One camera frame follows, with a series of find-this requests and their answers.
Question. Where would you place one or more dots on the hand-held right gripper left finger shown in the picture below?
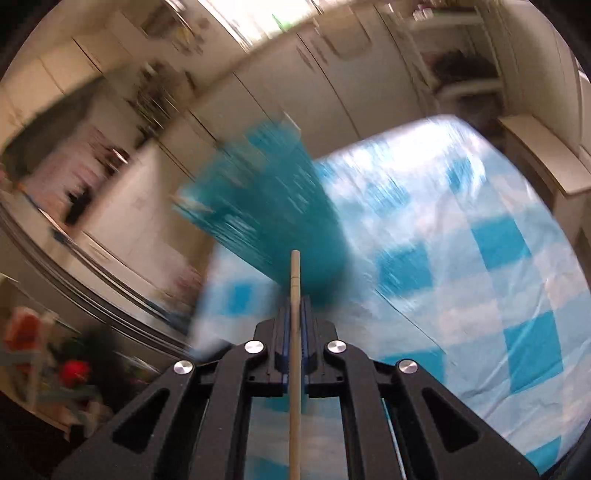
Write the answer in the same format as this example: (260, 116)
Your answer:
(272, 364)

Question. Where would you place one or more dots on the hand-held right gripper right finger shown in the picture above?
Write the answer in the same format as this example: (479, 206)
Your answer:
(318, 364)

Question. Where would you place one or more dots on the wooden chopstick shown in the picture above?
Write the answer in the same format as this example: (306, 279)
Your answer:
(294, 332)

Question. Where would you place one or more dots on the teal plastic utensil basket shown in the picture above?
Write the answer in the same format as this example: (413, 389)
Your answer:
(272, 207)

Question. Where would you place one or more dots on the blue checked plastic tablecloth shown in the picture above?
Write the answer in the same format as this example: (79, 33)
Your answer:
(438, 258)

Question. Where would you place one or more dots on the silver refrigerator door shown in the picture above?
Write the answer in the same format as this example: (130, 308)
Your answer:
(92, 286)

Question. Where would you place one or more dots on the white lower kitchen cabinets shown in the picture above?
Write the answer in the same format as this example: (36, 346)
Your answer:
(258, 92)

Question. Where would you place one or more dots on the beige wooden stool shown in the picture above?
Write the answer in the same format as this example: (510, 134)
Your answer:
(540, 152)

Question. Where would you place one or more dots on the white storage rack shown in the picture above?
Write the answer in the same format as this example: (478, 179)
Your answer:
(461, 60)

